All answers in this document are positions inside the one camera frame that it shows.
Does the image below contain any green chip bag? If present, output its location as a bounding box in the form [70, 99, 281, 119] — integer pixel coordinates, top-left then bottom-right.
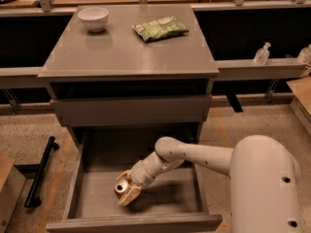
[132, 16, 189, 43]

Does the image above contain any closed grey top drawer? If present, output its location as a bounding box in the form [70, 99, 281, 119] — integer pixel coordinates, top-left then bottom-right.
[51, 95, 211, 126]

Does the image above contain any open grey middle drawer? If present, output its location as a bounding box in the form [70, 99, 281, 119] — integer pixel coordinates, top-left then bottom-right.
[47, 123, 223, 233]

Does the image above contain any brown wooden box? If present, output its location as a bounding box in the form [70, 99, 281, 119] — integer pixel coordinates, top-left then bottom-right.
[0, 154, 25, 233]

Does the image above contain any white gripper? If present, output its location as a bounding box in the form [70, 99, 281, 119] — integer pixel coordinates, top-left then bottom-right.
[116, 160, 155, 207]

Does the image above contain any grey drawer cabinet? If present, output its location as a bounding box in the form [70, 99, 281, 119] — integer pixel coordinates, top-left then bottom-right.
[39, 4, 219, 143]

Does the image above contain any red coke can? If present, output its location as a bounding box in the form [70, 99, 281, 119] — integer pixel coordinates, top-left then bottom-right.
[114, 178, 130, 197]

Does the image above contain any black metal bar stand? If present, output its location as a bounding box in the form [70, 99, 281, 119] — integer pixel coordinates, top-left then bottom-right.
[24, 136, 59, 209]

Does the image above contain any white ceramic bowl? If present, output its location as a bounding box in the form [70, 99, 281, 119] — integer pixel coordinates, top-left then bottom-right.
[78, 7, 109, 32]

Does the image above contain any cardboard box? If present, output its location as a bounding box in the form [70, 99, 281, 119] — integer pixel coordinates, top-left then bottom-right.
[288, 76, 311, 124]

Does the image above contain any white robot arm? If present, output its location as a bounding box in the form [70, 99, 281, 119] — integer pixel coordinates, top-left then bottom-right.
[115, 135, 302, 233]

